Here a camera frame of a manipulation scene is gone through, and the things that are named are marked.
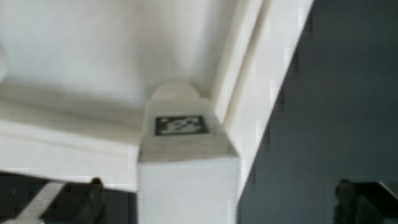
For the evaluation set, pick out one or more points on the white table leg with tag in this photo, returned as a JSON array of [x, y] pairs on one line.
[[189, 162]]

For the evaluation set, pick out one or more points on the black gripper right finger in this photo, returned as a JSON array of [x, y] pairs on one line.
[[366, 202]]

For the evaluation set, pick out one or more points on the white square tabletop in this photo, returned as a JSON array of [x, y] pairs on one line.
[[91, 51]]

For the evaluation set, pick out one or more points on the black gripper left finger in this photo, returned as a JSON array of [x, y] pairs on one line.
[[78, 206]]

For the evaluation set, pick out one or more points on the white fence wall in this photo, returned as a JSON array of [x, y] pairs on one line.
[[41, 159]]

